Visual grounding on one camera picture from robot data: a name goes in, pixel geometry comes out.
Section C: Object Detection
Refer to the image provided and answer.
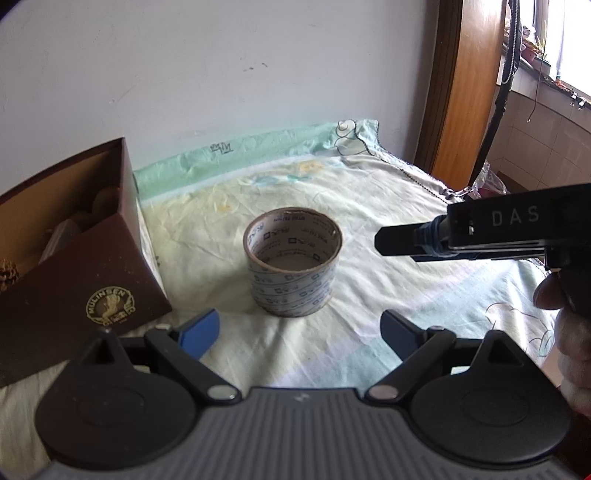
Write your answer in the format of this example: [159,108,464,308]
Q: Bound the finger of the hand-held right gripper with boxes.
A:
[374,217,451,257]

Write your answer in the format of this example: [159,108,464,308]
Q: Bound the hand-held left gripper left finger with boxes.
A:
[76,308,242,407]

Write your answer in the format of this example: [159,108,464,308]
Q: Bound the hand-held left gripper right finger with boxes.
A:
[379,308,533,407]

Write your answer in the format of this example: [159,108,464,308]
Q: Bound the printed wide tape roll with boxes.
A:
[243,207,344,318]

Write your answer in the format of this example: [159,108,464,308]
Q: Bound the brown cardboard box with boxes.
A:
[0,137,173,387]

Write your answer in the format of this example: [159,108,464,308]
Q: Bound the person's right hand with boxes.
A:
[533,276,591,412]

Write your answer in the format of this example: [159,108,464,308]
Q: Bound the pale printed bed sheet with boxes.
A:
[0,119,570,480]

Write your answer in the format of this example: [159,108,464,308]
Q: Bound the clear plastic bag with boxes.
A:
[475,161,509,196]

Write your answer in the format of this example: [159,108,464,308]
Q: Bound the tan round object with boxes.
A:
[91,186,122,219]

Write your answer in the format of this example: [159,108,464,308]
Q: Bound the potted plants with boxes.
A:
[521,25,554,75]

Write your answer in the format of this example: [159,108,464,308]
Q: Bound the brown pine cone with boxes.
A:
[0,258,20,294]

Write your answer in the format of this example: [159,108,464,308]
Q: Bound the black hanging strap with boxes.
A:
[468,0,523,191]

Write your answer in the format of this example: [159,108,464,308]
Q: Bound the wooden door frame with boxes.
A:
[412,0,509,186]

